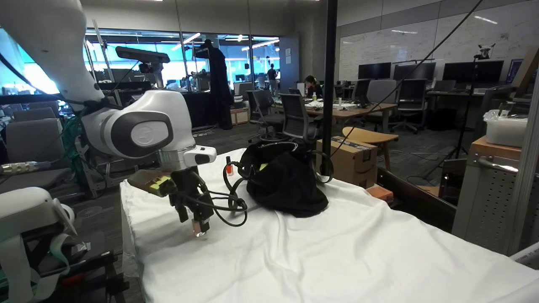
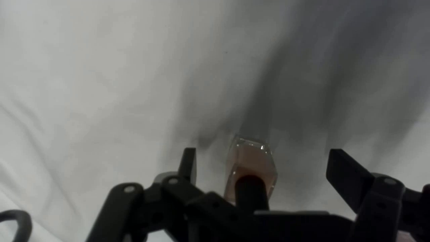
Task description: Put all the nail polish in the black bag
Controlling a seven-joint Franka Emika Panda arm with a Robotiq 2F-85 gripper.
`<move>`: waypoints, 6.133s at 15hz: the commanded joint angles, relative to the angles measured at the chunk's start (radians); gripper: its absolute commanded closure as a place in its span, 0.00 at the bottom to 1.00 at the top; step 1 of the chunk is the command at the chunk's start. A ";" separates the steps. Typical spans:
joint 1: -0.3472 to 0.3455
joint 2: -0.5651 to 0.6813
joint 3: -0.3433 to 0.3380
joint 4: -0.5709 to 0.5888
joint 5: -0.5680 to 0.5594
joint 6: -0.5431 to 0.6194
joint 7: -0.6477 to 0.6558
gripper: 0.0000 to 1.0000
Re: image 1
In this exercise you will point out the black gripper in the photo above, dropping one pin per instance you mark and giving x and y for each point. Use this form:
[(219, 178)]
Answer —
[(187, 188)]

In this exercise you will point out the peach nail polish bottle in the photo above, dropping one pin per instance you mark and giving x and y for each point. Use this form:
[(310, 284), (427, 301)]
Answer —
[(197, 230)]

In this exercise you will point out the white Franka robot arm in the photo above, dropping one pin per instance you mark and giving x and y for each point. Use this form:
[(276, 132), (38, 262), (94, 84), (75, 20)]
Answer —
[(173, 112)]

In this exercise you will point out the small cardboard box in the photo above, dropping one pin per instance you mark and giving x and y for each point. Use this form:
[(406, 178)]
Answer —
[(239, 116)]

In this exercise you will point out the black office chair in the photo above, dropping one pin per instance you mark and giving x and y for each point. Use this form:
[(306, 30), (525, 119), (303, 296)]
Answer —
[(294, 116), (261, 111), (412, 95)]

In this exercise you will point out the black hanging jacket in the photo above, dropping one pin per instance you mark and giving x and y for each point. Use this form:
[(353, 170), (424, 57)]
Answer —
[(215, 85)]

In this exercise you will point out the standing person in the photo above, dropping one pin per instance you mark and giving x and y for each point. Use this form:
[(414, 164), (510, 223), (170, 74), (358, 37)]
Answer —
[(272, 74)]

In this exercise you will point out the seated person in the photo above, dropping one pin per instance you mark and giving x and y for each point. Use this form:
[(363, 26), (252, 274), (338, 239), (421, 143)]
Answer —
[(311, 87)]

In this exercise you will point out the grey padded chair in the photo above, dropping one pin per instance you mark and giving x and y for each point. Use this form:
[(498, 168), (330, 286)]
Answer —
[(33, 141)]

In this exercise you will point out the white tablecloth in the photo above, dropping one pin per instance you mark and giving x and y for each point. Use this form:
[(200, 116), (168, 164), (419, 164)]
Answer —
[(363, 264)]

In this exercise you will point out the long wooden desk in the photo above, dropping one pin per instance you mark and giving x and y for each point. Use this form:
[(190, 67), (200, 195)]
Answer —
[(347, 112)]

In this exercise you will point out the black vertical pole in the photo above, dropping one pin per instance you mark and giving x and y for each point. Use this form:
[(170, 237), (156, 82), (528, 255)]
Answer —
[(328, 85)]

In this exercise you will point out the small brown block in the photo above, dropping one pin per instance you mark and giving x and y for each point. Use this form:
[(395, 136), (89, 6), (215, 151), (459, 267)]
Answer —
[(380, 193)]

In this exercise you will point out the round wooden table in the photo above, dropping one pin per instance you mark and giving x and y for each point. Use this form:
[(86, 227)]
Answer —
[(367, 138)]

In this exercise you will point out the grey office chair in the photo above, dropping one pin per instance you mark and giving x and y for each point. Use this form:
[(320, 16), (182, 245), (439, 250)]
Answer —
[(380, 94)]

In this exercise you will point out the dark low bench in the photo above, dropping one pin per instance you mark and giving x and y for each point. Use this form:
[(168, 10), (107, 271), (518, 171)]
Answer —
[(417, 205)]

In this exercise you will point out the grey cabinet wooden top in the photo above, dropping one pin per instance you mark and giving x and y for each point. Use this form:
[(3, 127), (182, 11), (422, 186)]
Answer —
[(488, 203)]

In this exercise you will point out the wide black computer monitor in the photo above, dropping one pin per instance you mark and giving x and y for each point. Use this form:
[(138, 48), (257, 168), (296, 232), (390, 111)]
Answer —
[(473, 72)]

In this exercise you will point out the white plastic bin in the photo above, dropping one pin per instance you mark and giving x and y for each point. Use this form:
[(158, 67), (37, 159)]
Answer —
[(505, 131)]

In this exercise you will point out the grey metal strut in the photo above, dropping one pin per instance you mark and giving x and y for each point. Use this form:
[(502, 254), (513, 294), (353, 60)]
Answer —
[(523, 170)]

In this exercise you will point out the tan wooden board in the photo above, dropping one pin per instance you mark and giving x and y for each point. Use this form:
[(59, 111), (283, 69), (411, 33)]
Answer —
[(527, 69)]

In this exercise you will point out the tan wrist camera mount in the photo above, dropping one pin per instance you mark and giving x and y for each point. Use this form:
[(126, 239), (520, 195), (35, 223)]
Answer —
[(146, 183)]

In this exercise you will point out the black stereo camera bar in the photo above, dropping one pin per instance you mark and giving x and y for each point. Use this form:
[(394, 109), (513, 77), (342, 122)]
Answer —
[(139, 55)]

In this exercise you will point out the black camera tripod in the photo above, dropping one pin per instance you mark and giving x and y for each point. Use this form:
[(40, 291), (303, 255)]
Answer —
[(481, 55)]

